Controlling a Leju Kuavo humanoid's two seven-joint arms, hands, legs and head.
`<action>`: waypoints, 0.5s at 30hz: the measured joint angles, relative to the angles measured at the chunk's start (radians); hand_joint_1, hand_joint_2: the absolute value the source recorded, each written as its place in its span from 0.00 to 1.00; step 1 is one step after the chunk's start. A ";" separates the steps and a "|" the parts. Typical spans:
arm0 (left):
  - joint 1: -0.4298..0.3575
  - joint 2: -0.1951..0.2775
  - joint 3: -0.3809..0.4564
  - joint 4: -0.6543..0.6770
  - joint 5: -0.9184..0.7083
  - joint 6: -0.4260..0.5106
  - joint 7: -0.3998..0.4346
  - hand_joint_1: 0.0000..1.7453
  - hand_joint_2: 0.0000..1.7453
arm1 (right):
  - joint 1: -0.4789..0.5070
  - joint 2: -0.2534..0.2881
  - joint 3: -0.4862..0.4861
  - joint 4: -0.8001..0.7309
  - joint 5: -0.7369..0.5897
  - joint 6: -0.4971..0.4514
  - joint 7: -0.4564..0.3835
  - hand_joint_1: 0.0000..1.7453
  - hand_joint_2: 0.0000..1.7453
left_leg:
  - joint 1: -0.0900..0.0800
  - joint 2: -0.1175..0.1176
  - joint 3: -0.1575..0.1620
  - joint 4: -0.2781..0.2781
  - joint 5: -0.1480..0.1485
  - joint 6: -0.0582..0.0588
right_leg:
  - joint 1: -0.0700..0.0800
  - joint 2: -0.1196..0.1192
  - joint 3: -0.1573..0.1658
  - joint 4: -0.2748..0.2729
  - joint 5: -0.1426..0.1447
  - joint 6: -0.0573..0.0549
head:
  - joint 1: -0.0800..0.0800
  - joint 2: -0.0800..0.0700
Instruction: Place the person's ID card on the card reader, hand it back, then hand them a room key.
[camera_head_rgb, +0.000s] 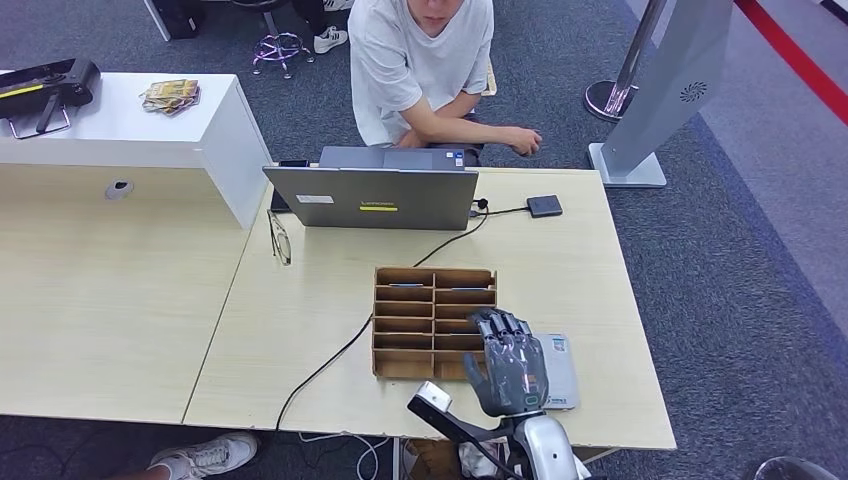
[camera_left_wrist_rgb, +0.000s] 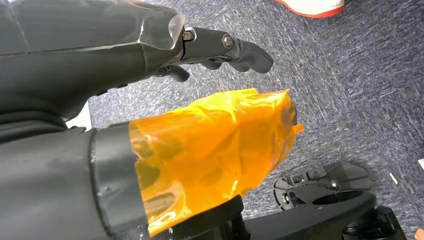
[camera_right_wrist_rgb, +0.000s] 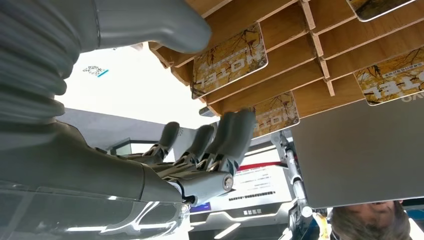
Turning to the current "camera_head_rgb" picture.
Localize person's right hand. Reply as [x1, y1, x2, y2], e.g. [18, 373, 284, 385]
[510, 125, 543, 158]

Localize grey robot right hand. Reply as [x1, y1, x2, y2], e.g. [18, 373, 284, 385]
[462, 307, 551, 419]

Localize white card reader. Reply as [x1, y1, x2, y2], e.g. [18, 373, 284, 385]
[533, 333, 582, 411]

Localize person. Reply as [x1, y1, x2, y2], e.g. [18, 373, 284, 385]
[347, 0, 543, 167]

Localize wooden card organizer box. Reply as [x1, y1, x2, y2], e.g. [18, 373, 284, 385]
[370, 266, 498, 384]

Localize small dark square hub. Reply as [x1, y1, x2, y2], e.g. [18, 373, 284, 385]
[526, 194, 564, 219]

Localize grey laptop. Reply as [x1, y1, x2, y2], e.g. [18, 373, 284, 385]
[261, 145, 480, 232]

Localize white crumpled bag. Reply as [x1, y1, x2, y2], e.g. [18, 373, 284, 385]
[458, 442, 511, 480]

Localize brown box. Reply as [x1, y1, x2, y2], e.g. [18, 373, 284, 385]
[402, 439, 465, 480]

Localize silver kiosk stand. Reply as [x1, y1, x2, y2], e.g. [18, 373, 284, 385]
[588, 0, 735, 189]

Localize black-rimmed eyeglasses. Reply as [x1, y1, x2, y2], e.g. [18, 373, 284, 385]
[266, 209, 293, 268]

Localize chrome stool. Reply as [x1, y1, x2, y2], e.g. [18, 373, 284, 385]
[231, 0, 316, 79]

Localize stack of gold cards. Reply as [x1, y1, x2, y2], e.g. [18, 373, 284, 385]
[139, 78, 201, 117]

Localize black box with white panel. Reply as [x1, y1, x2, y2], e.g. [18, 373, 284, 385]
[144, 0, 205, 42]

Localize white cabinet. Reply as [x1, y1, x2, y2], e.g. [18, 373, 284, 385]
[0, 71, 273, 230]

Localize clear round object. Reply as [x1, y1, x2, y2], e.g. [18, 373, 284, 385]
[753, 455, 843, 480]

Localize large white sneaker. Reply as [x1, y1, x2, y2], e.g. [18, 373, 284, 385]
[146, 431, 260, 480]

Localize black laptop power cable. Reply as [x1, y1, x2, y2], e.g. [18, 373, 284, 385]
[274, 197, 490, 432]

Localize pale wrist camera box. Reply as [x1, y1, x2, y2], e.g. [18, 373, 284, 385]
[405, 380, 525, 446]

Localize chrome stanchion post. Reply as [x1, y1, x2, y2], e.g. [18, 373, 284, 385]
[584, 0, 667, 123]

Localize white cable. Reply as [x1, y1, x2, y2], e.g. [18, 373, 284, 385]
[298, 433, 392, 480]

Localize black device with wire stand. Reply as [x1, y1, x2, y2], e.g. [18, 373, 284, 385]
[0, 58, 102, 141]

